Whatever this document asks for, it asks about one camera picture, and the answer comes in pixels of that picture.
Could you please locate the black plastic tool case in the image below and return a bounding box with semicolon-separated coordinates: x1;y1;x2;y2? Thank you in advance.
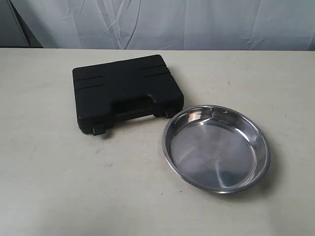
72;55;184;136

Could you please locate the round stainless steel tray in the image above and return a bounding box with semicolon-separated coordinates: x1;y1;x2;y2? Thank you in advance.
161;105;271;194

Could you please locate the white backdrop curtain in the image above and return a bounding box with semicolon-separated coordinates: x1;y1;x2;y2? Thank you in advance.
0;0;315;51

